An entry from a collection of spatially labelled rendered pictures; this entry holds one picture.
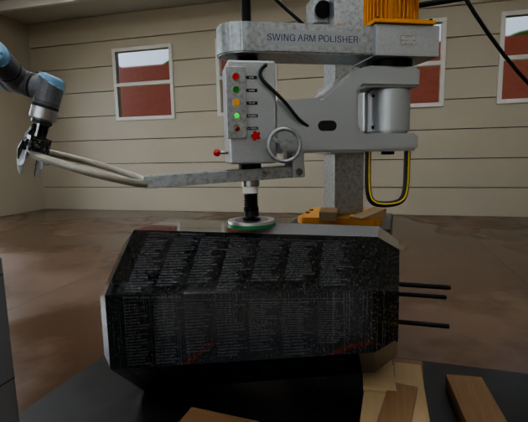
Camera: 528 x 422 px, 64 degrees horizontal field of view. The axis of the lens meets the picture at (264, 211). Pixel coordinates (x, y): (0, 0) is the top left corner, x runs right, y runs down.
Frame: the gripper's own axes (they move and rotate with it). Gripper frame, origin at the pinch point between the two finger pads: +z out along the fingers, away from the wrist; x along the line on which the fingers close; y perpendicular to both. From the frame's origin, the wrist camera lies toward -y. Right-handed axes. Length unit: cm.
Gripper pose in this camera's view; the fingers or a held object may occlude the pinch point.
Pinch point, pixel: (28, 171)
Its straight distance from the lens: 182.6
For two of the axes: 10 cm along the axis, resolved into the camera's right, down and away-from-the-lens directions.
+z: -2.8, 9.6, 0.7
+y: 6.4, 2.4, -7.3
